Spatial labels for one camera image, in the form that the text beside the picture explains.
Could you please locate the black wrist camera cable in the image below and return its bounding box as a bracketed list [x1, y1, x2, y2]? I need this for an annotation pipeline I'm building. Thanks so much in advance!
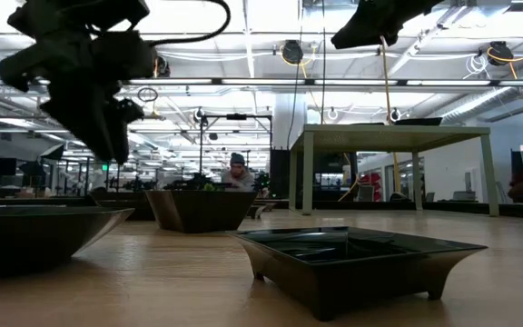
[145, 0, 232, 49]

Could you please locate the black small square mini plate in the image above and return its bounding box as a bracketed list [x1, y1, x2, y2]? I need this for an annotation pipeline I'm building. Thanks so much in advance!
[227, 225, 488, 322]

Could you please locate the black overhead rig frame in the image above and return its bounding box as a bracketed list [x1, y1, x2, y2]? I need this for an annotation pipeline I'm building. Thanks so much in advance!
[199, 113, 274, 183]

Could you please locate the black cabinet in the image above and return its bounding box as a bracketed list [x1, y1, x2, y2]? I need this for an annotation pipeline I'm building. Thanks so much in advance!
[269, 148, 291, 199]

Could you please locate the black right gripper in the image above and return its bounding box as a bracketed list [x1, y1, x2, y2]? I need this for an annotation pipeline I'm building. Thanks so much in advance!
[331, 0, 444, 50]

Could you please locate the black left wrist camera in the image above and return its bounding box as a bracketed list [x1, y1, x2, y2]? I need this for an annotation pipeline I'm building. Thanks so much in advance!
[91, 30, 158, 82]

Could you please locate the pale green perforated metal shelf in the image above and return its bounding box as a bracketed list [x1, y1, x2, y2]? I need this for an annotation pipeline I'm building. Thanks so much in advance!
[288, 123, 501, 218]

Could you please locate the black ceiling cable reel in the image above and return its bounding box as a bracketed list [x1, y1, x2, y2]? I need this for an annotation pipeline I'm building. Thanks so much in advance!
[281, 39, 305, 65]
[487, 40, 515, 67]

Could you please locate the yellow hanging cable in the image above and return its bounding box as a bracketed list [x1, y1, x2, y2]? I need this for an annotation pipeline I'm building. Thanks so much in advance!
[378, 35, 402, 194]

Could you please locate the black hanging cable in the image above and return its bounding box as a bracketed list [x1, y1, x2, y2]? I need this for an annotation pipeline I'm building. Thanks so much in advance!
[320, 0, 328, 124]
[286, 63, 300, 151]

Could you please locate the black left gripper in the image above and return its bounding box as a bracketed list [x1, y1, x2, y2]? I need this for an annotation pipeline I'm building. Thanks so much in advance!
[0, 29, 145, 164]

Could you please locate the black deep square mini plate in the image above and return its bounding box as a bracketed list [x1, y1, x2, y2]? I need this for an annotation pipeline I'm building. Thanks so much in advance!
[395, 116, 444, 126]
[145, 189, 259, 234]
[89, 190, 156, 223]

